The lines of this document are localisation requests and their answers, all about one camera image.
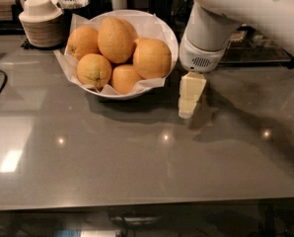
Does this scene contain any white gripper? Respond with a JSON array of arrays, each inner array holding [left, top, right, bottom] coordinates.
[[179, 3, 241, 119]]

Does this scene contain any large orange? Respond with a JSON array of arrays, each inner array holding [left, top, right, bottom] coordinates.
[[133, 38, 172, 79]]

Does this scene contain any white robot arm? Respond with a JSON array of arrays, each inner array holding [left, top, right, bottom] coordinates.
[[179, 0, 294, 119]]

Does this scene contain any front centre orange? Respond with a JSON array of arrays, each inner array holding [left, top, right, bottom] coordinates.
[[110, 64, 142, 95]]

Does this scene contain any white bowl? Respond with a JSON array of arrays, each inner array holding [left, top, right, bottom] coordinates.
[[63, 9, 180, 101]]

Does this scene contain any tall centre orange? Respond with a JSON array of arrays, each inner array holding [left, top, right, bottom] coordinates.
[[98, 17, 138, 64]]

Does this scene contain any front left orange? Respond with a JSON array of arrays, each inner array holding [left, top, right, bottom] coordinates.
[[77, 53, 112, 90]]

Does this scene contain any back left orange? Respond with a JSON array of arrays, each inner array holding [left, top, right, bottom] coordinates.
[[66, 26, 100, 60]]

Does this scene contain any black container of sticks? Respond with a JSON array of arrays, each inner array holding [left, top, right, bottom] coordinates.
[[147, 0, 177, 22]]

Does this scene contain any white cup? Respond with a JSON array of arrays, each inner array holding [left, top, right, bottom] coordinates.
[[111, 0, 127, 10]]

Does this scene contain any black stirrer holder cup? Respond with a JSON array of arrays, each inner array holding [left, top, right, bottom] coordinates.
[[57, 0, 90, 27]]

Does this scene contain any stack of paper bowls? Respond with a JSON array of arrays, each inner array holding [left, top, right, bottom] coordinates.
[[19, 0, 66, 48]]

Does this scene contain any black wire tea rack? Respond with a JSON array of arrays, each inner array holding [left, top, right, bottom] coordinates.
[[220, 26, 294, 69]]

